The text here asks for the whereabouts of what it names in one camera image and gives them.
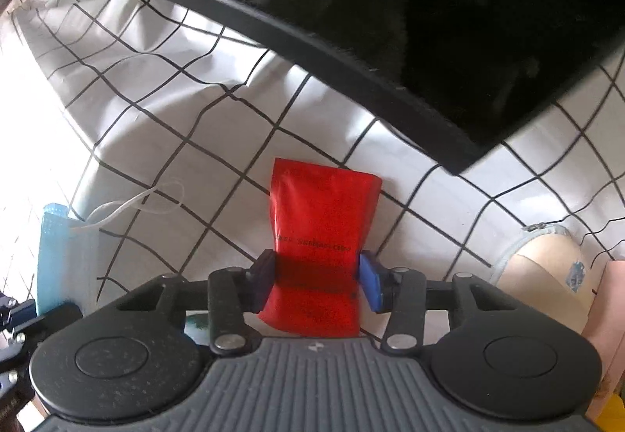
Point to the black monitor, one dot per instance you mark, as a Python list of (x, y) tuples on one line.
[(439, 22)]

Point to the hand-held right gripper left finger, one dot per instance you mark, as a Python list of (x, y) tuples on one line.
[(263, 283)]

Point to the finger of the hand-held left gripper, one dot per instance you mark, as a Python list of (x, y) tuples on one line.
[(7, 376), (22, 312)]

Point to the red foil packet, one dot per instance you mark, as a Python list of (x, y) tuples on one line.
[(317, 227)]

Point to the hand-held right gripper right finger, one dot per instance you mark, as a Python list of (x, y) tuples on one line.
[(372, 283)]

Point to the yellow object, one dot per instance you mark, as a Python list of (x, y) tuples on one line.
[(614, 417)]

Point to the blue face mask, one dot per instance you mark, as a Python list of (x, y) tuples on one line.
[(63, 256)]

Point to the white black grid cloth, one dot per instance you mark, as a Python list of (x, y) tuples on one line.
[(195, 144)]

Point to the pink cloth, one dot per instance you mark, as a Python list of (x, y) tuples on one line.
[(610, 324)]

